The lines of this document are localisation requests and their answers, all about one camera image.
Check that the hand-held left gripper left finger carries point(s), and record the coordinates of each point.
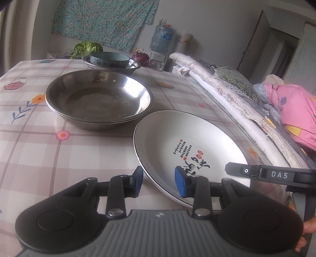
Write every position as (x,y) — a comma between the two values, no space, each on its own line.
(137,182)

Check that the teal floral wall cloth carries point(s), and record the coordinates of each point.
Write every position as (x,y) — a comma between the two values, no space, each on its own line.
(103,22)

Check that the beige curtain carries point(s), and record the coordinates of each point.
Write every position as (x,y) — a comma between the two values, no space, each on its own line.
(14,37)

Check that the teal ceramic bowl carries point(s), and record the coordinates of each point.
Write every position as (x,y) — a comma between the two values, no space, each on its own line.
(108,60)

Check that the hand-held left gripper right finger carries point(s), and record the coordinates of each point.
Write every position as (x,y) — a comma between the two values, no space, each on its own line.
(181,182)

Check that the white wardrobe door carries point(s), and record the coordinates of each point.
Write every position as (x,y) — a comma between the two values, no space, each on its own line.
(254,44)

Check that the white lace quilt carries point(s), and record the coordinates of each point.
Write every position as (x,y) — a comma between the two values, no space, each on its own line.
(246,123)

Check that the small printed card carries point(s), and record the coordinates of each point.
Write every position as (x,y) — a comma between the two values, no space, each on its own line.
(184,71)

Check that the deep steel bowl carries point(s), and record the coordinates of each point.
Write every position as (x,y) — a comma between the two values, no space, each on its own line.
(134,66)

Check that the person's right hand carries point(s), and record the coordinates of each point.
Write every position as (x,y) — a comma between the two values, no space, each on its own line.
(308,227)

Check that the napa cabbage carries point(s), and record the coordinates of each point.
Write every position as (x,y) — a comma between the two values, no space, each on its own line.
(86,48)

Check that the red cabbage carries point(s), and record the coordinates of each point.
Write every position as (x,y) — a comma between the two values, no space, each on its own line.
(141,58)

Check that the white plastic bag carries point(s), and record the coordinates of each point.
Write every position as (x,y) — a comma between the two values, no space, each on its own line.
(53,54)

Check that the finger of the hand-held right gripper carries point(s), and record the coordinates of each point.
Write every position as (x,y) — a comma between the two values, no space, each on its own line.
(239,169)

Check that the grey floral pillow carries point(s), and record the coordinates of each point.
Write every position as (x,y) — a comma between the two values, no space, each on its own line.
(234,80)

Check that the blue water jug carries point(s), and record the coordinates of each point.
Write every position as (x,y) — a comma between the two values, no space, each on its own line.
(161,38)

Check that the pink blanket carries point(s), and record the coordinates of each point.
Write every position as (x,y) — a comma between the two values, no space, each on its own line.
(296,111)

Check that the large stainless steel basin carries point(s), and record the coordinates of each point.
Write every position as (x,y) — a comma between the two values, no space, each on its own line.
(98,98)

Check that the white printed ceramic plate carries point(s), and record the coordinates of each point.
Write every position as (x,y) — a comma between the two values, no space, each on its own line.
(160,138)

